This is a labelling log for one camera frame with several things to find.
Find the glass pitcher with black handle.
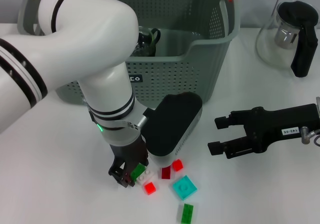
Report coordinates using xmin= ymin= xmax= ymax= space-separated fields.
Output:
xmin=254 ymin=0 xmax=320 ymax=78

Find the dark red long toy brick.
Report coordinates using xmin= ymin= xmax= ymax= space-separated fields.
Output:
xmin=161 ymin=166 xmax=173 ymax=180

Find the grey perforated storage basket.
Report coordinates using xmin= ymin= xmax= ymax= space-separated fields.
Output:
xmin=17 ymin=0 xmax=241 ymax=107

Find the left wrist camera housing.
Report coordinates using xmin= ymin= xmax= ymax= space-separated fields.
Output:
xmin=141 ymin=92 xmax=204 ymax=169

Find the glass teacup with black sleeve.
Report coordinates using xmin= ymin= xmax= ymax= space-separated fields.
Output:
xmin=129 ymin=26 xmax=161 ymax=57

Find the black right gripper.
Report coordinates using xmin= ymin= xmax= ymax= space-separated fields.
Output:
xmin=207 ymin=103 xmax=320 ymax=160

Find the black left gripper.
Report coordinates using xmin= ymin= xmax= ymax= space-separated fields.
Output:
xmin=108 ymin=133 xmax=150 ymax=188

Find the green toy brick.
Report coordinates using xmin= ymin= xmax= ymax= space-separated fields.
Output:
xmin=129 ymin=163 xmax=147 ymax=182
xmin=178 ymin=203 xmax=195 ymax=224

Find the small red toy brick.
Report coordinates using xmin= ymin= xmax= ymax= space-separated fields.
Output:
xmin=143 ymin=181 xmax=158 ymax=196
xmin=171 ymin=159 xmax=184 ymax=172

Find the silver right gripper connector post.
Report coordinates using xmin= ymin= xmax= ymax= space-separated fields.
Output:
xmin=300 ymin=126 xmax=320 ymax=144

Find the cyan square toy plate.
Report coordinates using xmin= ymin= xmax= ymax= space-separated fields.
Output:
xmin=171 ymin=175 xmax=198 ymax=200

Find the white toy brick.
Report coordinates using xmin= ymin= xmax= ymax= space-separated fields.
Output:
xmin=136 ymin=170 xmax=155 ymax=185

